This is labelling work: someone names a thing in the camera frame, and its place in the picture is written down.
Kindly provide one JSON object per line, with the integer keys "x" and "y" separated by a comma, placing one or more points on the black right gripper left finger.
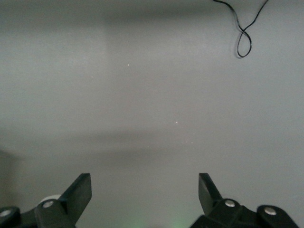
{"x": 59, "y": 213}

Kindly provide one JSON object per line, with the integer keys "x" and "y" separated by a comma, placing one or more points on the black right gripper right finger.
{"x": 225, "y": 213}

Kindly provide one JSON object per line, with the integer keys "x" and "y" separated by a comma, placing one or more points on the dark grey table mat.
{"x": 142, "y": 95}

